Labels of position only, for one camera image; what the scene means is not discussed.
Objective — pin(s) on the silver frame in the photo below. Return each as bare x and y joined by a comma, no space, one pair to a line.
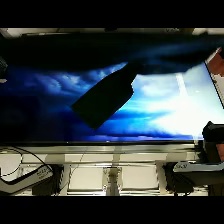
133,156

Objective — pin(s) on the dark jeans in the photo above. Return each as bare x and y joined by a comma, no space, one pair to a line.
103,96

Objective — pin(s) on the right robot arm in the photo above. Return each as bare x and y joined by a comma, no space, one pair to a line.
200,166

